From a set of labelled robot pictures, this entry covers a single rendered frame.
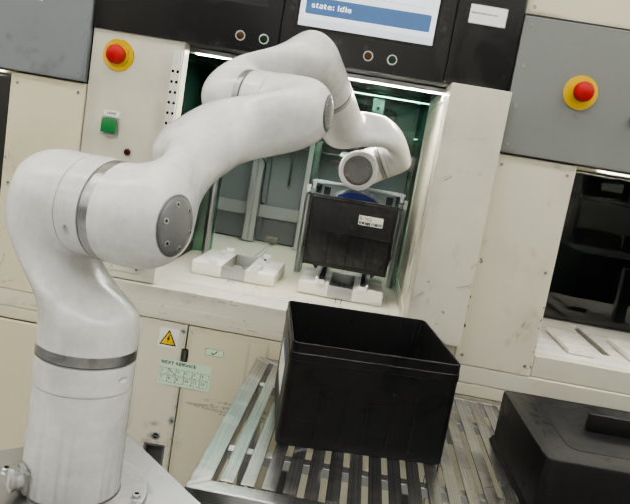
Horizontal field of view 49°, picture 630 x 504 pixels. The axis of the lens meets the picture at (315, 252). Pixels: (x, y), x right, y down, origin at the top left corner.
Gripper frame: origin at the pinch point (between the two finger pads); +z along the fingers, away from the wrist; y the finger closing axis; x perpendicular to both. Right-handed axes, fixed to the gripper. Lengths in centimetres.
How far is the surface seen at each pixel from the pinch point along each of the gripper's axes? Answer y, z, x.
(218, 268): -30.6, -10.7, -30.4
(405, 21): 4.2, -30.1, 31.3
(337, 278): -1.7, 9.0, -31.2
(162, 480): -17, -92, -44
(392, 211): 9.2, -9.2, -9.0
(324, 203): -7.4, -9.1, -10.0
